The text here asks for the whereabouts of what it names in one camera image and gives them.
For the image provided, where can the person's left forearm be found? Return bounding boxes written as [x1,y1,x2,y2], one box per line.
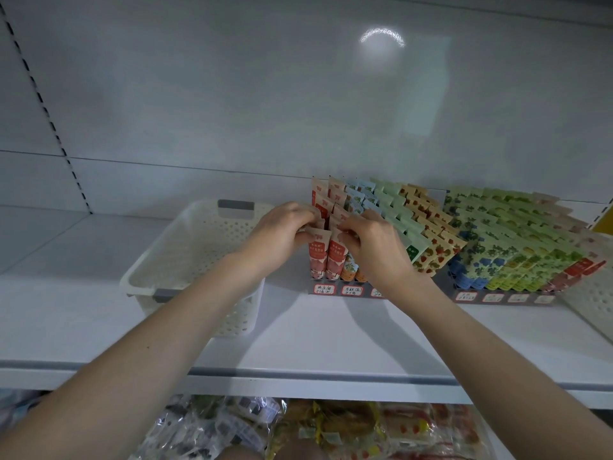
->
[0,254,264,460]

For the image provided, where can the pile of snack packets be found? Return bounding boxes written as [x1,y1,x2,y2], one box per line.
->
[134,395,492,460]

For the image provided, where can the person's left hand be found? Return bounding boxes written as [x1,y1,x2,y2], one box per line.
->
[234,203,319,279]

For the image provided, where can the white metal shelf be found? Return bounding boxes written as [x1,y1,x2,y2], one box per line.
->
[0,0,613,460]

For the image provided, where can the person's right forearm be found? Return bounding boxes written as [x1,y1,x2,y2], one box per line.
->
[391,277,613,460]

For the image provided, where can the row of hand cream tubes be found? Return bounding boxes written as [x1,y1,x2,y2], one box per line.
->
[308,177,609,293]

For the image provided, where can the white perforated plastic basket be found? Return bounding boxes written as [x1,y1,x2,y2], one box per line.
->
[119,199,276,338]
[560,249,613,343]

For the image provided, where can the clear divider tray with labels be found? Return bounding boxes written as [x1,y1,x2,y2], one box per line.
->
[313,282,559,305]

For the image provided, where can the person's right leg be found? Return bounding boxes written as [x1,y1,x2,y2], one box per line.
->
[259,440,327,460]

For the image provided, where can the person's right hand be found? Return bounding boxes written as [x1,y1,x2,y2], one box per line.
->
[335,210,423,298]

